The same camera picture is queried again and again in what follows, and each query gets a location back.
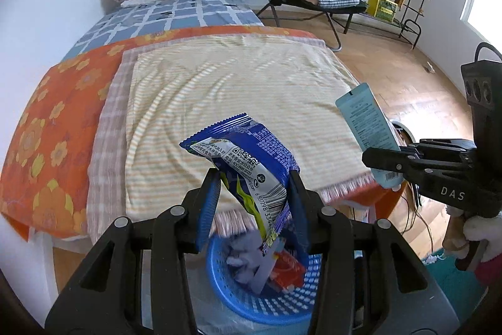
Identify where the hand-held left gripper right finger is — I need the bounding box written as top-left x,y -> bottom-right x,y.
288,170 -> 459,335

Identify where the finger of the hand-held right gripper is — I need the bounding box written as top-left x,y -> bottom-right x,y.
400,139 -> 476,160
361,147 -> 471,186

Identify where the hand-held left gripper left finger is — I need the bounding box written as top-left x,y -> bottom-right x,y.
45,168 -> 222,335

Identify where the light blue tube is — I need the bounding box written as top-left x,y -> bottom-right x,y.
335,83 -> 403,190

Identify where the red cardboard box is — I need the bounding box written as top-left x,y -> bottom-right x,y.
270,251 -> 307,290

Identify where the white plastic bag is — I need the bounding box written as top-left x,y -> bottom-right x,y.
225,235 -> 261,283

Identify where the blue snack packet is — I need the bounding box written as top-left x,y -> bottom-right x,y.
179,112 -> 301,257

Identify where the white paper slip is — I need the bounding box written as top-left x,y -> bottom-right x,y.
249,252 -> 277,294

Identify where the blue plastic basket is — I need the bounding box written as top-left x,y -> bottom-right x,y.
206,233 -> 326,326

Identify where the person's right hand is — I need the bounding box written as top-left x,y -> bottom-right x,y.
443,215 -> 481,273

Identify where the yellow striped towel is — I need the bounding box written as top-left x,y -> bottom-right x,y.
125,37 -> 373,218

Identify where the pale checked cloth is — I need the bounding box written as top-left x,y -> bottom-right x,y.
86,33 -> 373,245

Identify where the window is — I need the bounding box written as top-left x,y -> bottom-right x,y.
461,0 -> 502,57

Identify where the teal floor mat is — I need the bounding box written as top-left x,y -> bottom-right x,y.
424,249 -> 487,320

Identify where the yellow crate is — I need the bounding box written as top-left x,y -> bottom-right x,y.
366,0 -> 401,22

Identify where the orange floral sheet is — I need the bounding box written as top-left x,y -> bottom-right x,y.
0,25 -> 318,241

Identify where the blue checked sheet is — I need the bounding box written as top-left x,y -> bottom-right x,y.
63,0 -> 264,63

